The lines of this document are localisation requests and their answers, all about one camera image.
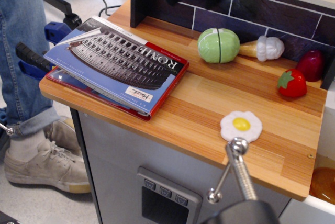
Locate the near beige sneaker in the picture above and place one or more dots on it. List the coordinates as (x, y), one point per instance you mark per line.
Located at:
(52, 166)

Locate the grey toy kitchen cabinet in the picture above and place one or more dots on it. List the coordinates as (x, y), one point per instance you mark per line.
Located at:
(112, 156)

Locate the green toy cabbage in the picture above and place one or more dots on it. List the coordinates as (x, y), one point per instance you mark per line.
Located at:
(218, 45)

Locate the metal clamp screw handle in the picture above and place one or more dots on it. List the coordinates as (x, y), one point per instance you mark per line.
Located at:
(235, 150)

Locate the grey oven control panel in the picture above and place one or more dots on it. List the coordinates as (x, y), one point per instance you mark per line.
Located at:
(164, 201)

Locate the toy fried egg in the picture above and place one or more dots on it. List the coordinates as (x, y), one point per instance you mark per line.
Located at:
(238, 124)

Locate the beige sneaker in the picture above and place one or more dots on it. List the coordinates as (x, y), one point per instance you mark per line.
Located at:
(52, 166)
(62, 132)

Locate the black office chair base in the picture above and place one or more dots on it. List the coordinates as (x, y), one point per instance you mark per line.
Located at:
(71, 19)

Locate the red toy strawberry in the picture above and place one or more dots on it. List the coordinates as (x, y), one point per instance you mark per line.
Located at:
(292, 83)

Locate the blue jeans leg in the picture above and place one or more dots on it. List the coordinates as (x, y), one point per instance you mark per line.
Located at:
(22, 36)

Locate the Rome picture book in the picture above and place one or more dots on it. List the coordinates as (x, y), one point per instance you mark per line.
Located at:
(134, 73)

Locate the small metal clamp knob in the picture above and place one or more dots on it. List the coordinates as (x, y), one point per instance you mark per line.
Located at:
(9, 131)

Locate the far beige sneaker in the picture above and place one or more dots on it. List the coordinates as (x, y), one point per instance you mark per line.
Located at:
(62, 132)

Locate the blue black bar clamp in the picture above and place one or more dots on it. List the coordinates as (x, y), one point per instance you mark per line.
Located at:
(34, 65)

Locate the dark red toy fruit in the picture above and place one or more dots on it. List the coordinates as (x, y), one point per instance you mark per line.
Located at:
(312, 65)

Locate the toy ice cream cone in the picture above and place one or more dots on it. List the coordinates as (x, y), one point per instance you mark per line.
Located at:
(265, 48)

